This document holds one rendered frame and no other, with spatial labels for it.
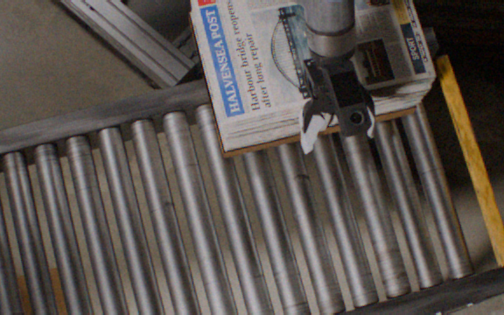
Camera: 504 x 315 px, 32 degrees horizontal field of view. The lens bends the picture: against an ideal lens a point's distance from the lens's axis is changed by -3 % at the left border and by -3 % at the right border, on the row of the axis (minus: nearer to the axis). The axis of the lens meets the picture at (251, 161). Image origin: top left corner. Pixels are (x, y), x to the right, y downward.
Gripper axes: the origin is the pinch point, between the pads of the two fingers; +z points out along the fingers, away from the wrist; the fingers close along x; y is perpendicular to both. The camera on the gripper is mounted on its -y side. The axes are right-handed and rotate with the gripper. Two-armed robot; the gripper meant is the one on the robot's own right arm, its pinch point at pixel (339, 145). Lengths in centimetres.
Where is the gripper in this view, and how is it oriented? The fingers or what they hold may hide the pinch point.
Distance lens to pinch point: 148.6
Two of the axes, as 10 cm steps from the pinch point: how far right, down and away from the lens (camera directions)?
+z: 1.0, 6.9, 7.2
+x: -9.7, 2.4, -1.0
